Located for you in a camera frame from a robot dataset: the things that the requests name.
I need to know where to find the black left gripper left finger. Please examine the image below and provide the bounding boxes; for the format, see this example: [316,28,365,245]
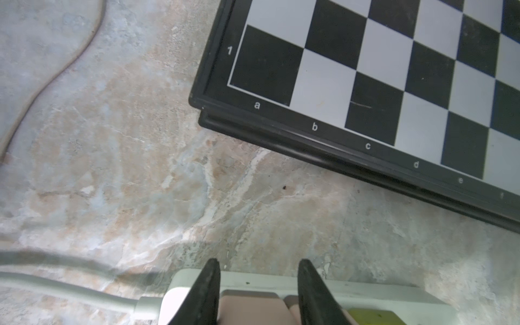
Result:
[169,258,221,325]

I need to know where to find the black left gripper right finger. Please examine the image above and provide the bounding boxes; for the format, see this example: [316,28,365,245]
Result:
[297,259,350,324]

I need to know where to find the yellow plug adapter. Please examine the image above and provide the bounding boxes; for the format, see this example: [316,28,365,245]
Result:
[347,308,405,325]

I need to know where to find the white power strip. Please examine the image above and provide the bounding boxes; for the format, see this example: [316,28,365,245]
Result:
[158,268,459,324]

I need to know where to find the pink plug adapter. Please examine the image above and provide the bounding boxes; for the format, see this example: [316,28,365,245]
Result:
[217,290,297,324]

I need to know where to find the black white chessboard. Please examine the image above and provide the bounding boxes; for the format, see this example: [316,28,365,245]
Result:
[189,0,519,232]

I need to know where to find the thick white power cord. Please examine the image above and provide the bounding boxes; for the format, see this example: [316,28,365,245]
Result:
[0,271,163,321]

